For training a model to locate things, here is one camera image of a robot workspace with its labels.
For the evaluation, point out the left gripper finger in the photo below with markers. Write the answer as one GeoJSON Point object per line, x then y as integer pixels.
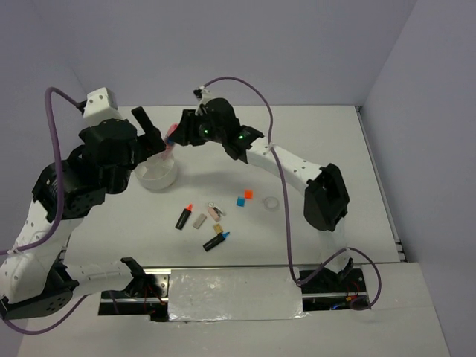
{"type": "Point", "coordinates": [156, 143]}
{"type": "Point", "coordinates": [144, 121]}

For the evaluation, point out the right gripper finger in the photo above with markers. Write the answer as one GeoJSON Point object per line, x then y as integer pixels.
{"type": "Point", "coordinates": [182, 134]}
{"type": "Point", "coordinates": [188, 116]}

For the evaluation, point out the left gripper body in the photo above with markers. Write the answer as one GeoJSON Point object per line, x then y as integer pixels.
{"type": "Point", "coordinates": [141, 152]}

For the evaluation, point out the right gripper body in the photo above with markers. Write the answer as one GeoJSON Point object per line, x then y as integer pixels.
{"type": "Point", "coordinates": [207, 132]}

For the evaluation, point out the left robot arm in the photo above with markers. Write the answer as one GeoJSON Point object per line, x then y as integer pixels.
{"type": "Point", "coordinates": [35, 281]}

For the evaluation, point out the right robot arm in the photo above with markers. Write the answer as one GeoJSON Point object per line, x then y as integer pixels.
{"type": "Point", "coordinates": [323, 189]}

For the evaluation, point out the white round divided container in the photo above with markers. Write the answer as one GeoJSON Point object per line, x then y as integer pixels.
{"type": "Point", "coordinates": [157, 172]}

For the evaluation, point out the blue highlighter cap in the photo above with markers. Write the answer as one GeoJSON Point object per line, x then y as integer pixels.
{"type": "Point", "coordinates": [240, 201]}

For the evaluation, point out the pink eraser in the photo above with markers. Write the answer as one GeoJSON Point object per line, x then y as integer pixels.
{"type": "Point", "coordinates": [213, 214]}

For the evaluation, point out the beige eraser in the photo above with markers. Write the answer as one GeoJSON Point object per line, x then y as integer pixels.
{"type": "Point", "coordinates": [199, 221]}

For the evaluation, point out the clear tape roll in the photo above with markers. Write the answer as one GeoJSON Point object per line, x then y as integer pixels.
{"type": "Point", "coordinates": [271, 203]}

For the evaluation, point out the small yellow sharpener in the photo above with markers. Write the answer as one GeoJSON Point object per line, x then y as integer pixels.
{"type": "Point", "coordinates": [218, 228]}

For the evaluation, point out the blue tip black highlighter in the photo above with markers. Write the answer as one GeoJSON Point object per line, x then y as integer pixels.
{"type": "Point", "coordinates": [214, 242]}

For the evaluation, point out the silver foil mat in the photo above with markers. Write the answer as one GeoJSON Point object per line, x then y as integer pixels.
{"type": "Point", "coordinates": [233, 294]}

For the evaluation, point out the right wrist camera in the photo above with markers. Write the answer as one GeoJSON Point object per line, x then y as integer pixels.
{"type": "Point", "coordinates": [203, 96]}

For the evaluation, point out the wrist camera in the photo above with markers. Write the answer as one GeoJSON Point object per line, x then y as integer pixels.
{"type": "Point", "coordinates": [203, 96]}
{"type": "Point", "coordinates": [100, 105]}

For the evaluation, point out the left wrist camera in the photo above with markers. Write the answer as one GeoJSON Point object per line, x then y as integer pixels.
{"type": "Point", "coordinates": [100, 105]}

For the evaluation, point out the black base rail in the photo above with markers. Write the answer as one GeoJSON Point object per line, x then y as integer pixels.
{"type": "Point", "coordinates": [321, 293]}

